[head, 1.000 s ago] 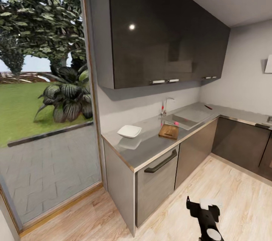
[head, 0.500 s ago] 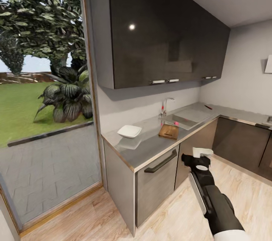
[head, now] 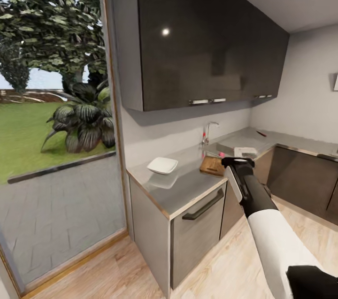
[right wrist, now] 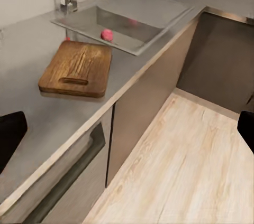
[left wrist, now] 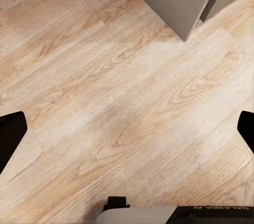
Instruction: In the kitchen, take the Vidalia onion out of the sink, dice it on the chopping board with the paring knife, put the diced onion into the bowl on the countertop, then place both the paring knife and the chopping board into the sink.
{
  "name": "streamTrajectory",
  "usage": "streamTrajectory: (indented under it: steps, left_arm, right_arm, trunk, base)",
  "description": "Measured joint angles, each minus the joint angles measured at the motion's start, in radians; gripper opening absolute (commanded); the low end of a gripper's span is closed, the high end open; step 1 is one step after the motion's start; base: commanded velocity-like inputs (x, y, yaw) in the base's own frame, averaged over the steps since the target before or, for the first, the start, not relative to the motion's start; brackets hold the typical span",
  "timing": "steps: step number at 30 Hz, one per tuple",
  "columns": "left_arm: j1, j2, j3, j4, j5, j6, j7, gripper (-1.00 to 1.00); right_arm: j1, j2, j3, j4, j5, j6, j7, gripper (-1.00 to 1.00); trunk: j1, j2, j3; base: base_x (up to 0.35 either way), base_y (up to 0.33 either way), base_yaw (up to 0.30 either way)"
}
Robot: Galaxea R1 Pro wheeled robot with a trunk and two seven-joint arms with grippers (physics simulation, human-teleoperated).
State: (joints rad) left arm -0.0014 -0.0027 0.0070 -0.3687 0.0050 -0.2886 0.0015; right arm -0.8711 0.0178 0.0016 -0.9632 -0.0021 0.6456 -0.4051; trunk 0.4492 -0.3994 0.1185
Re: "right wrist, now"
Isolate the cutting board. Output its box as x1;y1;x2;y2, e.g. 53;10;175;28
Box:
38;41;113;98

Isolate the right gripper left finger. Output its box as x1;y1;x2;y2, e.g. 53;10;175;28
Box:
0;111;28;175

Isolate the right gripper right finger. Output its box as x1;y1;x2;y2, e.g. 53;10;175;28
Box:
237;111;254;153

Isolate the vidalia onion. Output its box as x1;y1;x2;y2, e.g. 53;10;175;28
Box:
101;29;114;42

